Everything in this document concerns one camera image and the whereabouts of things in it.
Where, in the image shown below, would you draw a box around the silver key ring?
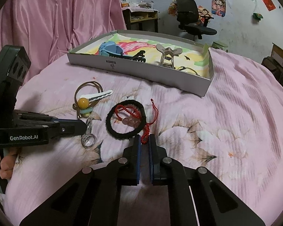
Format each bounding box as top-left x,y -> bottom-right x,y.
81,117 -> 96,149

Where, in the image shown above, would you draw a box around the brown hair tie yellow bead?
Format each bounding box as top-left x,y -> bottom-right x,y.
72,81 -> 103,119

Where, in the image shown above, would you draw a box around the black hair tie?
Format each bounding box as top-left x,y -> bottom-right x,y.
105,99 -> 147,140

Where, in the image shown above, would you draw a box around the red string bead bracelet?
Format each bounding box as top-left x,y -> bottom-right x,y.
114,98 -> 159,145

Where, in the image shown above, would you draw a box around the blue smart watch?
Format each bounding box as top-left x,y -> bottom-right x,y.
98,41 -> 127,56

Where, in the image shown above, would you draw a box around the black claw hair clip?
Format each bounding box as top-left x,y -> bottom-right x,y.
108,50 -> 146,63

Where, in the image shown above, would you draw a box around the beige claw hair clip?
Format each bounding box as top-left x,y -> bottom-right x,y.
156,44 -> 183,69

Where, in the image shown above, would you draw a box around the person's left hand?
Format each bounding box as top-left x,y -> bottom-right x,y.
0,147 -> 20,180

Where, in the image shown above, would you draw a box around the white hair clip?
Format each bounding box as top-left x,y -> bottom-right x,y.
80,89 -> 113,102

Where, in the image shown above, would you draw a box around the pink bed quilt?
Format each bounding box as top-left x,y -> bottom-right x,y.
3,50 -> 283,225

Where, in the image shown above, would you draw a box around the grey shallow cardboard box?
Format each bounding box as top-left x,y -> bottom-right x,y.
68,30 -> 214,96

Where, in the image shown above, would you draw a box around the pink satin curtain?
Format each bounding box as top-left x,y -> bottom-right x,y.
0,0 -> 126,78

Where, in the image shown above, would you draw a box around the colourful drawing paper liner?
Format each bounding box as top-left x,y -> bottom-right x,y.
77,31 -> 210,79

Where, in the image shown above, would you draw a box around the green plastic stool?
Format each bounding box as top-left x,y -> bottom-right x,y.
211,41 -> 228,52

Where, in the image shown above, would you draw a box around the wooden desk shelf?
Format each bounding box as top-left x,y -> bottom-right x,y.
122,7 -> 159,33

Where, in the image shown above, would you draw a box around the black office chair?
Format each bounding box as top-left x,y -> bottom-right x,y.
176,0 -> 217,40

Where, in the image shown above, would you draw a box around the cartoon glasses poster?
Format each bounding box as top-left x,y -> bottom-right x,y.
196,6 -> 214,27

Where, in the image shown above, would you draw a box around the anime character poster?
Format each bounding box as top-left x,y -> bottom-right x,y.
212,0 -> 226,17

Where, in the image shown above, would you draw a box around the green hanging ornament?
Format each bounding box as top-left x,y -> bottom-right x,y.
252,13 -> 263,21

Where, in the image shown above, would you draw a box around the red paper square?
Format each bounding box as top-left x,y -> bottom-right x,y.
262,0 -> 276,11

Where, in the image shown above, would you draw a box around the cardboard boxes by wall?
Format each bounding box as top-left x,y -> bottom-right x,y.
261,43 -> 283,81

